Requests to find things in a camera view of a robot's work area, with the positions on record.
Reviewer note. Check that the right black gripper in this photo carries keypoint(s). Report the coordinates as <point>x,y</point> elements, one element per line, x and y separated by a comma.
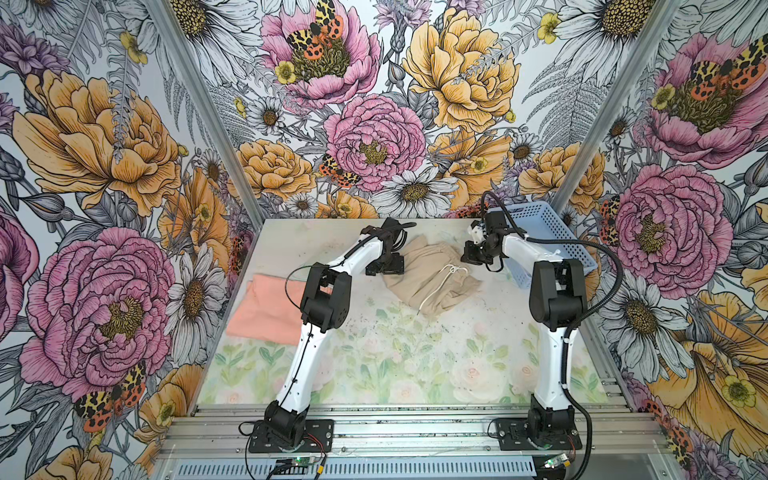
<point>470,256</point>

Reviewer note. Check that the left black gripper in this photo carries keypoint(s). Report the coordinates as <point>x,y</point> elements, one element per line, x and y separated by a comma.
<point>396,267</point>

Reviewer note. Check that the light blue plastic basket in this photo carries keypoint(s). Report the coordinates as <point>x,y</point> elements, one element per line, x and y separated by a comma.
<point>539,220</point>

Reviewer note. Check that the beige drawstring shorts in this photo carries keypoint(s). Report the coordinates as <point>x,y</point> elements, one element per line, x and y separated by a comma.
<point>435,280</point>

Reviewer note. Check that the peach graphic t-shirt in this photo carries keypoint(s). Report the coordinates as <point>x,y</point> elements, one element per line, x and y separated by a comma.
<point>265,313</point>

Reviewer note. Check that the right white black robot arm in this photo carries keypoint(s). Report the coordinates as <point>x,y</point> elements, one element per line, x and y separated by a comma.
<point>557,303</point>

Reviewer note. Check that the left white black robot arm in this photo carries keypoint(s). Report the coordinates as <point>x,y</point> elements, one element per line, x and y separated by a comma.
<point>324,307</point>

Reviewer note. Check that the green circuit board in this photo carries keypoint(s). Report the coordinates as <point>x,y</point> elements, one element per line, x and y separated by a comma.
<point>299,466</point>

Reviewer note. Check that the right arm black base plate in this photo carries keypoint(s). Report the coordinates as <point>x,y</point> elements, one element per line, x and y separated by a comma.
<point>515,434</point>

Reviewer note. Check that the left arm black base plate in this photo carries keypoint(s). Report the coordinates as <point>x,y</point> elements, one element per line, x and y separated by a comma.
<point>316,437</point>

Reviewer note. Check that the right aluminium corner post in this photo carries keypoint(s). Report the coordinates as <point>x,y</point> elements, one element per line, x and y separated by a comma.
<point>659,20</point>

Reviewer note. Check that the aluminium corner post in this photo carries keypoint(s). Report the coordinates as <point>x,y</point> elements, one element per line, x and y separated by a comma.
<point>185,66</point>
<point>659,20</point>

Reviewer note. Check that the aluminium rail frame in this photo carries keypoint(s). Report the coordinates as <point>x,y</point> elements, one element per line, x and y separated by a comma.
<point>219,432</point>

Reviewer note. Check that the white vented cable duct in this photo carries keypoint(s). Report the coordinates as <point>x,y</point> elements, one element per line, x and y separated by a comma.
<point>504,467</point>

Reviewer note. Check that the left aluminium corner post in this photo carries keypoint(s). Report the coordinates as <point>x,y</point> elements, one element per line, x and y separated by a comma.
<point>185,66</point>

